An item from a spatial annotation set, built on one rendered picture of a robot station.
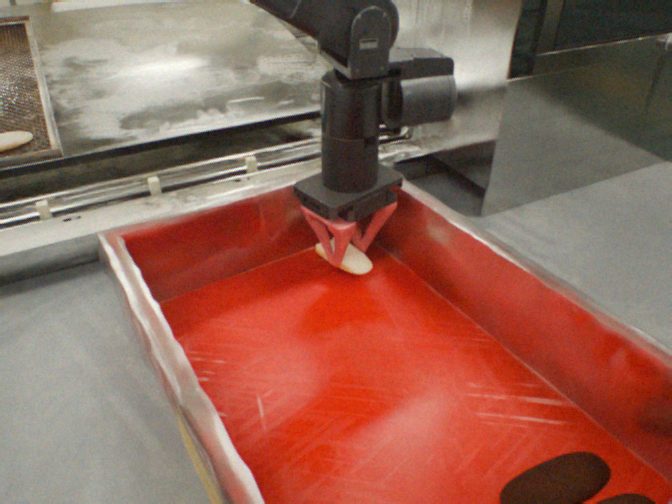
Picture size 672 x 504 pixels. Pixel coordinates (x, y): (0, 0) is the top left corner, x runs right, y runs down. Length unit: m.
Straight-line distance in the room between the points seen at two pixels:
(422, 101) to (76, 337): 0.42
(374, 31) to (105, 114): 0.56
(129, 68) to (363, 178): 0.63
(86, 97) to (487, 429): 0.78
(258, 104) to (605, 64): 0.52
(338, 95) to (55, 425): 0.38
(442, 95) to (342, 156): 0.11
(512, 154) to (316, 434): 0.45
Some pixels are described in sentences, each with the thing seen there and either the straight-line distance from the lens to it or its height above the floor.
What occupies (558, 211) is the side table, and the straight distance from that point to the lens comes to 0.81.
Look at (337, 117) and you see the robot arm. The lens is 0.49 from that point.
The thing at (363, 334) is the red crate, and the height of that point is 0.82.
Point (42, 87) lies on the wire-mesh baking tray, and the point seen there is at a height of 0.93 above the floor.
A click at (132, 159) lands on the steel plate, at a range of 0.95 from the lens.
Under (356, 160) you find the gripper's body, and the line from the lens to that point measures 0.51.
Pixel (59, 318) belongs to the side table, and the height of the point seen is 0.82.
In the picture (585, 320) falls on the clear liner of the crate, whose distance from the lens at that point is 0.47.
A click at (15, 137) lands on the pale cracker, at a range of 0.88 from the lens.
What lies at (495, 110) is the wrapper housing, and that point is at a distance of 0.70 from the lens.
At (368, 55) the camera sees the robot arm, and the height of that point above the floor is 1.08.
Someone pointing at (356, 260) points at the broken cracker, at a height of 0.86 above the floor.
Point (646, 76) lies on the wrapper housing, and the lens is 0.88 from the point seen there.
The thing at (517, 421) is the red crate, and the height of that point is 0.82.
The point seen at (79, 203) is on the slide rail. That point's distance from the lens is 0.78.
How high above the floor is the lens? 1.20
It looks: 36 degrees down
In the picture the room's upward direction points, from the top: straight up
